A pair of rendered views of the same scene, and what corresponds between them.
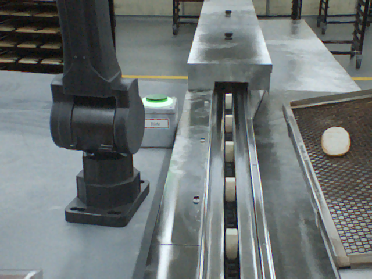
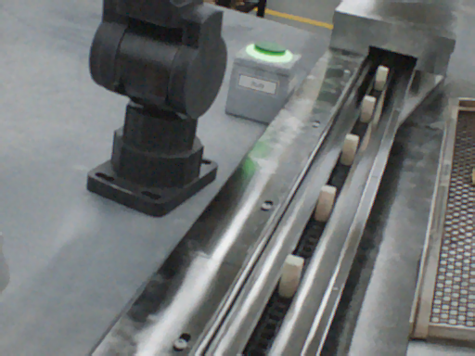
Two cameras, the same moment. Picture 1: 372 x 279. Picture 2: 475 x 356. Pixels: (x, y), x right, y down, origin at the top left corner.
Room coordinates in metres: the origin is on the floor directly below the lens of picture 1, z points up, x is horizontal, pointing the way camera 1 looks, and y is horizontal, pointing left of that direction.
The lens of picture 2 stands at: (0.00, -0.08, 1.20)
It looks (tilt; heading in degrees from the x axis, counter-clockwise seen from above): 22 degrees down; 10
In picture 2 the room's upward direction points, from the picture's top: 10 degrees clockwise
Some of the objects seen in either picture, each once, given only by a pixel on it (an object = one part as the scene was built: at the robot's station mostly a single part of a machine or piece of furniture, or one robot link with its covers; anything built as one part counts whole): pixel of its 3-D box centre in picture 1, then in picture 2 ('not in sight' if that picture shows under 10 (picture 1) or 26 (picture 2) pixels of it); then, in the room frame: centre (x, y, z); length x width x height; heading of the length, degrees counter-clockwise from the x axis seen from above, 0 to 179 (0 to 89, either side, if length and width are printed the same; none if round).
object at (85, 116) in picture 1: (104, 131); (161, 76); (0.71, 0.11, 0.94); 0.09 x 0.05 x 0.10; 166
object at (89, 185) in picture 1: (108, 178); (158, 145); (0.73, 0.11, 0.86); 0.12 x 0.09 x 0.08; 167
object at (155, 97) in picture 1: (157, 100); (269, 52); (0.98, 0.05, 0.90); 0.04 x 0.04 x 0.02
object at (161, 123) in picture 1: (158, 130); (263, 95); (0.98, 0.05, 0.84); 0.08 x 0.08 x 0.11; 86
